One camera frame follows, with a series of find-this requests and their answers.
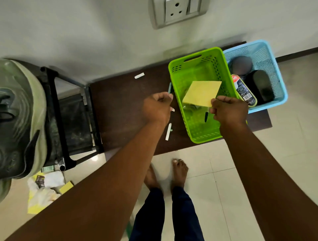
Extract person's right forearm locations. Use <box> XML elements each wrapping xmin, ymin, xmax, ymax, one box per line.
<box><xmin>220</xmin><ymin>123</ymin><xmax>318</xmax><ymax>241</ymax></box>

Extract person's right foot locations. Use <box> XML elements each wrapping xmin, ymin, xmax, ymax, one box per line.
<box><xmin>171</xmin><ymin>159</ymin><xmax>189</xmax><ymax>195</ymax></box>

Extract black metal shoe rack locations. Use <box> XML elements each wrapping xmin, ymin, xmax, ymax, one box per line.
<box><xmin>7</xmin><ymin>58</ymin><xmax>105</xmax><ymax>172</ymax></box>

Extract yellow sticky note pad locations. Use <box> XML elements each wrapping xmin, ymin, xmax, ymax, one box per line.
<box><xmin>182</xmin><ymin>80</ymin><xmax>223</xmax><ymax>108</ymax></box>

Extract small dark packet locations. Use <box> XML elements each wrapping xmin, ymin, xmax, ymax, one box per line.
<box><xmin>34</xmin><ymin>175</ymin><xmax>46</xmax><ymax>189</ymax></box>

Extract yellow-edged shoe shine sponge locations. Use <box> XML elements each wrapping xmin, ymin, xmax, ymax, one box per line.
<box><xmin>230</xmin><ymin>74</ymin><xmax>258</xmax><ymax>108</ymax></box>

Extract person's right hand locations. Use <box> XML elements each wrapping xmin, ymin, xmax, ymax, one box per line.
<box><xmin>209</xmin><ymin>95</ymin><xmax>249</xmax><ymax>129</ymax></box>

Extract person's left hand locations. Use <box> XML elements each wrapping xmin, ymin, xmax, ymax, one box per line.
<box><xmin>142</xmin><ymin>92</ymin><xmax>174</xmax><ymax>124</ymax></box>

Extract dark skirting strip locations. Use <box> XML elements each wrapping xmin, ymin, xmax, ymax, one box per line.
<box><xmin>276</xmin><ymin>47</ymin><xmax>318</xmax><ymax>63</ymax></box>

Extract white paper square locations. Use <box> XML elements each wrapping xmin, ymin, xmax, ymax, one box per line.
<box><xmin>43</xmin><ymin>170</ymin><xmax>66</xmax><ymax>188</ymax></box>

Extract green plastic basket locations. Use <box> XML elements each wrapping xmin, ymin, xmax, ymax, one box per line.
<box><xmin>168</xmin><ymin>46</ymin><xmax>243</xmax><ymax>144</ymax></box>

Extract dark blue trousers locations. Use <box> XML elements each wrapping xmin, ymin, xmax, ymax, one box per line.
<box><xmin>129</xmin><ymin>186</ymin><xmax>205</xmax><ymax>241</ymax></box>

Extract person's left forearm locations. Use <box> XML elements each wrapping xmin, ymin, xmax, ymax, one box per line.
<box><xmin>5</xmin><ymin>119</ymin><xmax>172</xmax><ymax>241</ymax></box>

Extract person's left foot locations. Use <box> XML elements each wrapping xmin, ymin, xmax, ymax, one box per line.
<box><xmin>144</xmin><ymin>164</ymin><xmax>162</xmax><ymax>192</ymax></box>

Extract white wall socket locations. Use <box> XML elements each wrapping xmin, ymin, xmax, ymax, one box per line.
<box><xmin>148</xmin><ymin>0</ymin><xmax>210</xmax><ymax>30</ymax></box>

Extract person's foot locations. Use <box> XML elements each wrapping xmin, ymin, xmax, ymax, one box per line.
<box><xmin>144</xmin><ymin>164</ymin><xmax>162</xmax><ymax>192</ymax></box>
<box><xmin>171</xmin><ymin>159</ymin><xmax>189</xmax><ymax>195</ymax></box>

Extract light blue plastic basket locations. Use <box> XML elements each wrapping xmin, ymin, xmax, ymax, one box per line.
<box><xmin>222</xmin><ymin>39</ymin><xmax>289</xmax><ymax>114</ymax></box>

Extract round black polish tin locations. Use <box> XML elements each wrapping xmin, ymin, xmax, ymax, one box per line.
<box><xmin>230</xmin><ymin>56</ymin><xmax>253</xmax><ymax>76</ymax></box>

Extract dark brown low bench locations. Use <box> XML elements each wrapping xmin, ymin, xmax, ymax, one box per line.
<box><xmin>89</xmin><ymin>41</ymin><xmax>273</xmax><ymax>162</ymax></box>

